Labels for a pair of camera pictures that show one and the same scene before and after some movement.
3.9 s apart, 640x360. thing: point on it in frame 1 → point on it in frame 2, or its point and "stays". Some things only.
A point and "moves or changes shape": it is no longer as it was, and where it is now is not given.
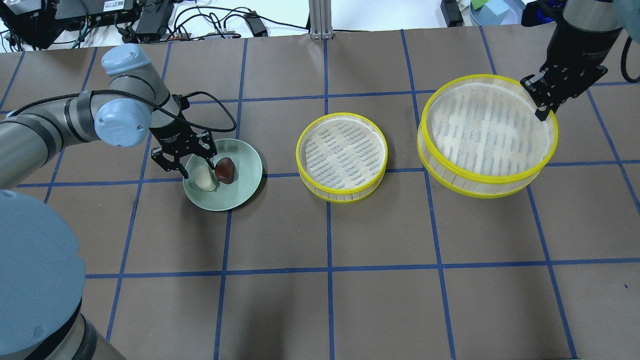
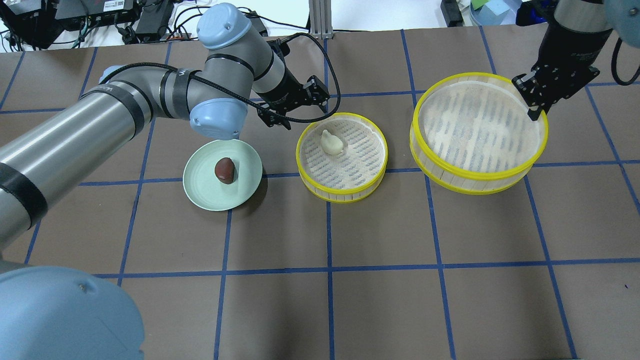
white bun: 203,179 → 331,143
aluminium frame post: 320,19 stays
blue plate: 483,16 stays
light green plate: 247,178 stays
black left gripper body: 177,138 → 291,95
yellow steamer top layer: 479,136 moves or changes shape
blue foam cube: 497,6 stays
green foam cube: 476,4 stays
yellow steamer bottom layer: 341,157 stays
